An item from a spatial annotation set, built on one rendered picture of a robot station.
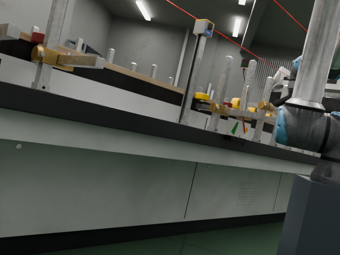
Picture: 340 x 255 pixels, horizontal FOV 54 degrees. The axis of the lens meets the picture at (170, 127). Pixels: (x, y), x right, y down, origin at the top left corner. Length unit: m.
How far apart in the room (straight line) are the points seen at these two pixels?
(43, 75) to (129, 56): 8.92
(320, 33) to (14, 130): 1.13
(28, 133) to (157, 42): 8.91
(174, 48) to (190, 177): 7.95
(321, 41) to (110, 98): 0.93
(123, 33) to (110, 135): 8.98
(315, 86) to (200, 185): 1.14
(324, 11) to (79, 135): 1.02
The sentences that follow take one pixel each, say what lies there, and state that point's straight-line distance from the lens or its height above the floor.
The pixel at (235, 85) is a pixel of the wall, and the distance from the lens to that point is 9.62.
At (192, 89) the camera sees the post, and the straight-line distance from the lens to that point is 1.66.
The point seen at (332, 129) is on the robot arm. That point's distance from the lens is 1.37.
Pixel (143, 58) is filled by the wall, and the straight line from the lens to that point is 9.96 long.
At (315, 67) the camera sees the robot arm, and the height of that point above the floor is 1.01.
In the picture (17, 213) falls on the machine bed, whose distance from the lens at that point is 1.52.
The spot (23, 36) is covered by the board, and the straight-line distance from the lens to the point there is 1.40.
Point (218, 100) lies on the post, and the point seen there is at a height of 0.87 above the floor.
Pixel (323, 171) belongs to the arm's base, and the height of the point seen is 0.64.
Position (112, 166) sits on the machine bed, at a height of 0.42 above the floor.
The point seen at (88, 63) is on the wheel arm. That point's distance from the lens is 1.04.
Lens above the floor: 0.68
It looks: level
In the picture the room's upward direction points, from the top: 13 degrees clockwise
